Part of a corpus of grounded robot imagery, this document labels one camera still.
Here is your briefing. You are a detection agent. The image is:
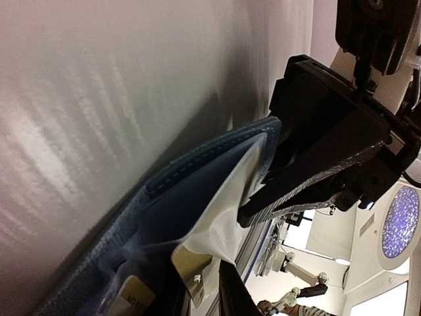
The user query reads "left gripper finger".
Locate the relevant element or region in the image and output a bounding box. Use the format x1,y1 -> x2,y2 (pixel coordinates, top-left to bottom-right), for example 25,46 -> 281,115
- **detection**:
218,261 -> 262,316

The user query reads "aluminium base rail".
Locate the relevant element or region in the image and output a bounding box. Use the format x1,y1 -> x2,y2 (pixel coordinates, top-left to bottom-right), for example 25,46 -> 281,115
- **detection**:
235,218 -> 284,284

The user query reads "gold credit card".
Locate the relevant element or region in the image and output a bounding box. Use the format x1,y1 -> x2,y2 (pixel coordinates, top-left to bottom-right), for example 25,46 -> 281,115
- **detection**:
171,246 -> 212,307
111,275 -> 155,315

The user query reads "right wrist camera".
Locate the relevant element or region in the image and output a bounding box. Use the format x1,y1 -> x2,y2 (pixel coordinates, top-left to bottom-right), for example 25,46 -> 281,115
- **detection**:
335,0 -> 420,89

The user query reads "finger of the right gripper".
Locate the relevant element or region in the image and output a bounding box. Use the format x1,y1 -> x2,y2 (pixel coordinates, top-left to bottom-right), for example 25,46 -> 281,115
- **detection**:
269,74 -> 355,171
237,112 -> 388,227

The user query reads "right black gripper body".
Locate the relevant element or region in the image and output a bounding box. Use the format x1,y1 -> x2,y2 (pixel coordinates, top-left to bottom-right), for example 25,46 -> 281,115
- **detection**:
284,55 -> 420,211

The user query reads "round ceiling light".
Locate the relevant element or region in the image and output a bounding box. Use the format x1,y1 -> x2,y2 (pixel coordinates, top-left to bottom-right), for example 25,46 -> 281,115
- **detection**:
378,186 -> 420,271

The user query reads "blue card holder wallet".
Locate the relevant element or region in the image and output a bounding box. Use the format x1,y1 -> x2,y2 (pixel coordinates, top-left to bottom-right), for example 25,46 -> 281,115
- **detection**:
38,117 -> 282,315

